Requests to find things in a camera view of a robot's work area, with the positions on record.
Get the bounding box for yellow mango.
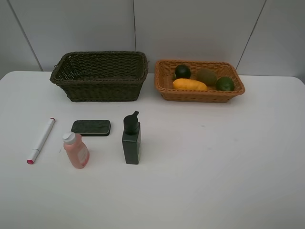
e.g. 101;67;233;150
173;78;208;91

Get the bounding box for dark purple mangosteen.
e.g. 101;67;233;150
173;64;191;81

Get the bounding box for brown kiwi fruit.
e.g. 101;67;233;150
196;68;217;86

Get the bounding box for green lime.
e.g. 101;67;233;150
215;77;234;91

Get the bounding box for dark green pump bottle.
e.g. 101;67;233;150
122;111;141;165

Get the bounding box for orange wicker basket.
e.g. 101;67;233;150
154;60;245;103

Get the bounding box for dark green whiteboard eraser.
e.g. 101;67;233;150
71;120;111;136

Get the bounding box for dark brown wicker basket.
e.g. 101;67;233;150
50;51;148;102

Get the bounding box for pink bottle white cap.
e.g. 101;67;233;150
62;132;90;169

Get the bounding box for white marker pen red caps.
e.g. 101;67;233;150
27;117;56;165

